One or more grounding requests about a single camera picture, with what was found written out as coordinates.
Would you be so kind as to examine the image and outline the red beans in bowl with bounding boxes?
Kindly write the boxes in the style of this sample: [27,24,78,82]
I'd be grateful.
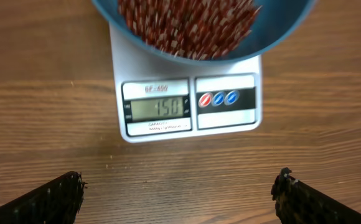
[118,0,261,60]

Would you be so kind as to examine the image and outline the blue bowl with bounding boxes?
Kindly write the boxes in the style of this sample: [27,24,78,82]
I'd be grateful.
[92,0,316,66]

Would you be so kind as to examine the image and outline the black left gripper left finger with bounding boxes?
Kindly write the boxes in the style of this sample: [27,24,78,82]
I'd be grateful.
[0,171,87,224]

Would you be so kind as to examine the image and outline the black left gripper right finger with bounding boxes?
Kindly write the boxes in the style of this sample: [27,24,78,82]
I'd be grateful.
[271,167,361,224]

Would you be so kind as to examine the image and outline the white digital kitchen scale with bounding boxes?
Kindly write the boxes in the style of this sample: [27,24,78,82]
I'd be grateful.
[110,27,263,143]

